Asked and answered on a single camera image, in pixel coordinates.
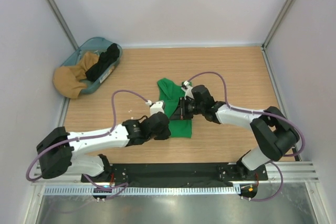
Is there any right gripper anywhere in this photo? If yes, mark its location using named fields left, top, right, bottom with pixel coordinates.
left=170, top=97, right=205, bottom=120

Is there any green tank top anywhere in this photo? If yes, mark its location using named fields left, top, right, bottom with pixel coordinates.
left=156, top=77, right=194, bottom=140

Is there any black tank top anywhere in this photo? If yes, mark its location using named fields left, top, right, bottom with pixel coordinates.
left=86, top=43, right=120, bottom=82

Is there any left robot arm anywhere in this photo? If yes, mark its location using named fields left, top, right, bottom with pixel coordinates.
left=36, top=112, right=171, bottom=182

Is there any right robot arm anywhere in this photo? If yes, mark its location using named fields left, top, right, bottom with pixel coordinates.
left=170, top=85, right=299, bottom=180

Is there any tan tank top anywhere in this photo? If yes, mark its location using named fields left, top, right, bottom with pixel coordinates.
left=53, top=52, right=99, bottom=99

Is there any blue plastic basket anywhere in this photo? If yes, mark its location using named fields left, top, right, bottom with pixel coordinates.
left=61, top=37, right=122, bottom=95

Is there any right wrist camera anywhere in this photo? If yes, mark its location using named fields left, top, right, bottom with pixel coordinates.
left=181, top=81, right=194, bottom=99

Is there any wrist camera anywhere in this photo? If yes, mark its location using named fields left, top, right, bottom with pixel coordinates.
left=145, top=100, right=165, bottom=115
left=181, top=81, right=194, bottom=99

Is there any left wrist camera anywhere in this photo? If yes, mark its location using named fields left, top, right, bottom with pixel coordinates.
left=145, top=100, right=165, bottom=115

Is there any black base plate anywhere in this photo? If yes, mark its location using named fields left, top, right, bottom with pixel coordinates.
left=90, top=163, right=268, bottom=188

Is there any white slotted cable duct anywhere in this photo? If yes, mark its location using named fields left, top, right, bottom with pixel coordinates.
left=44, top=184, right=240, bottom=196

